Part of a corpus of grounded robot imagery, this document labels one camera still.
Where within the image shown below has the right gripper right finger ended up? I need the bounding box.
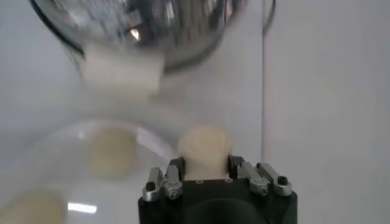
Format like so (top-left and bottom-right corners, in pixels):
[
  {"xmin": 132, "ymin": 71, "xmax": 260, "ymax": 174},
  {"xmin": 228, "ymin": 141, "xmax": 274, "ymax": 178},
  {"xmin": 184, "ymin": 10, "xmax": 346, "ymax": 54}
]
[{"xmin": 227, "ymin": 154, "xmax": 293, "ymax": 197}]

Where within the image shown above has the white round plate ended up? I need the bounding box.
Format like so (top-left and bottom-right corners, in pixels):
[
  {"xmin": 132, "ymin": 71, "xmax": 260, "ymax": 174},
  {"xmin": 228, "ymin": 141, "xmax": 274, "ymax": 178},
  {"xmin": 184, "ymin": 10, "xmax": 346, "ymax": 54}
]
[{"xmin": 0, "ymin": 118, "xmax": 181, "ymax": 224}]

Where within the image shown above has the white steamed baozi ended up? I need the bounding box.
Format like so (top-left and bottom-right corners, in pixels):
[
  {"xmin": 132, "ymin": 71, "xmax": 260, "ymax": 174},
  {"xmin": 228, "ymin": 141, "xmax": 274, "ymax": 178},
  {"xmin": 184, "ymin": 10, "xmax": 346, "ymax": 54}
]
[
  {"xmin": 0, "ymin": 190, "xmax": 68, "ymax": 224},
  {"xmin": 177, "ymin": 123, "xmax": 234, "ymax": 181},
  {"xmin": 87, "ymin": 126, "xmax": 138, "ymax": 179}
]

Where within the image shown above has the stainless steel steamer basket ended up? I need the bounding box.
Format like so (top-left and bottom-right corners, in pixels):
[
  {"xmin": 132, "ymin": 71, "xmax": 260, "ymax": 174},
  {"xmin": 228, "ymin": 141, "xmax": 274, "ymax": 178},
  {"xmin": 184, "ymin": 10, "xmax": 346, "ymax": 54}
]
[{"xmin": 29, "ymin": 0, "xmax": 249, "ymax": 70}]

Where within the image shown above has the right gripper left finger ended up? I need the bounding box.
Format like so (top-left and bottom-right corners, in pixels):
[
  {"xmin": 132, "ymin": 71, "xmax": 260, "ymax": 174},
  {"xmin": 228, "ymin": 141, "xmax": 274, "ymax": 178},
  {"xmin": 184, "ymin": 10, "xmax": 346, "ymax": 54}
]
[{"xmin": 141, "ymin": 156, "xmax": 186, "ymax": 203}]

